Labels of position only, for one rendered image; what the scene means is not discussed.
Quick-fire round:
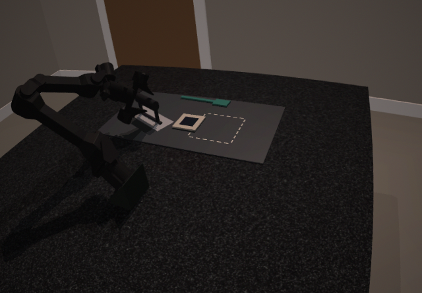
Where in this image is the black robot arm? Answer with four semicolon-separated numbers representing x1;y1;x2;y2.
11;62;135;193

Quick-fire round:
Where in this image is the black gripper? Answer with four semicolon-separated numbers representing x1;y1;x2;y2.
115;70;154;124

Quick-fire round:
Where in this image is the green small trowel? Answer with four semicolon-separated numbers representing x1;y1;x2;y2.
181;96;231;107

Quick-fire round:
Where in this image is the tan square tile with black center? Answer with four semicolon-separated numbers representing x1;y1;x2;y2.
172;114;206;131

